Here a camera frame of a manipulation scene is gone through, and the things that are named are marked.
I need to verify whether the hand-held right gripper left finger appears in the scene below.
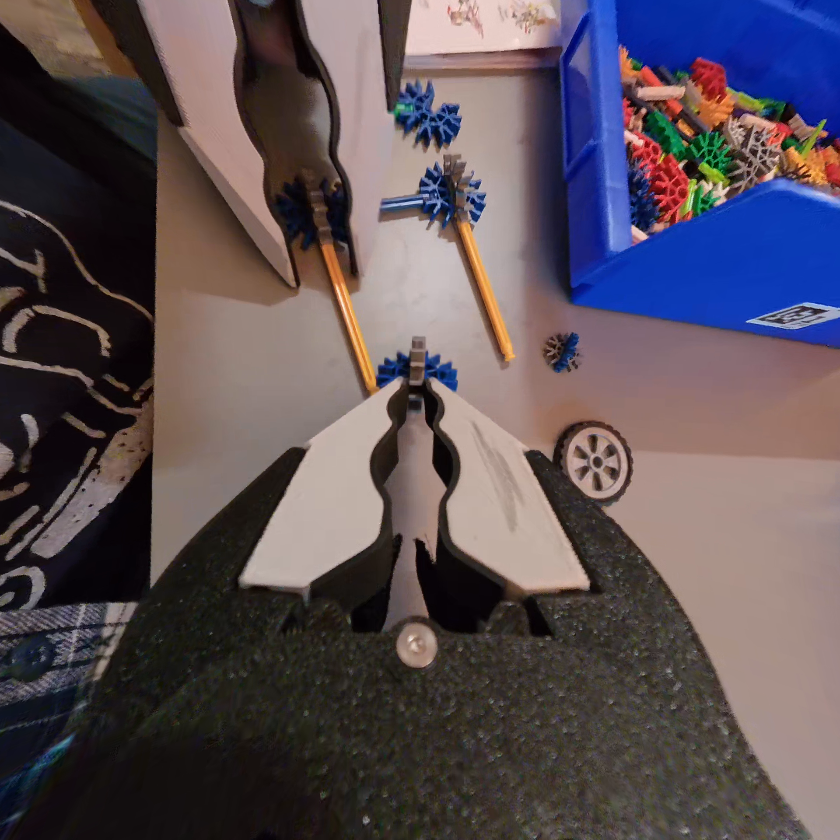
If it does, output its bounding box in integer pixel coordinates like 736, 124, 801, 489
238, 379, 403, 602

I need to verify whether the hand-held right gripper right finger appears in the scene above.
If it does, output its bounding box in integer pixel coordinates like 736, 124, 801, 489
425, 379, 592, 602

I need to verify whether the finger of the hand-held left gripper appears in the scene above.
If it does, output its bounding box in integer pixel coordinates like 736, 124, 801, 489
296, 0, 388, 277
138, 0, 309, 289

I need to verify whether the blue connector stack green tip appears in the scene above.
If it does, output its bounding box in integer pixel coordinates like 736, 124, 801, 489
394, 80, 463, 148

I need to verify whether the blue plastic rod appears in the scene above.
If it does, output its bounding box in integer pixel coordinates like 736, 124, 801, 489
379, 190, 427, 221

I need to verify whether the yellow plastic rod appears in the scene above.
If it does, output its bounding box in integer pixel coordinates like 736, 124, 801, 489
320, 239, 381, 396
456, 221, 515, 364

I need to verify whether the blue plastic bin with pieces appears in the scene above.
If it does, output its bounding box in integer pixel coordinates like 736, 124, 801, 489
559, 0, 840, 348

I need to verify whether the grey toy wheel black tyre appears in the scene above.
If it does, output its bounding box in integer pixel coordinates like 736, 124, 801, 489
553, 421, 634, 506

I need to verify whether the white instruction booklet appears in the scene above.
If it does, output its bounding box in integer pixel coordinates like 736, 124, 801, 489
403, 0, 565, 69

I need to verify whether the small blue grey connector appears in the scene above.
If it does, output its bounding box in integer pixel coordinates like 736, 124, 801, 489
544, 331, 583, 374

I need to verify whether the person's dark printed t-shirt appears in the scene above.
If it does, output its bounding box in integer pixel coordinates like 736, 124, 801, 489
0, 25, 158, 610

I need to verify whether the person's plaid overshirt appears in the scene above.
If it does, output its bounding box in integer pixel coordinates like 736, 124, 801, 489
0, 600, 141, 840

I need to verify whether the pile of colourful construction pieces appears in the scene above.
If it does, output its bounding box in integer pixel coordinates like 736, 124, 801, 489
617, 44, 840, 244

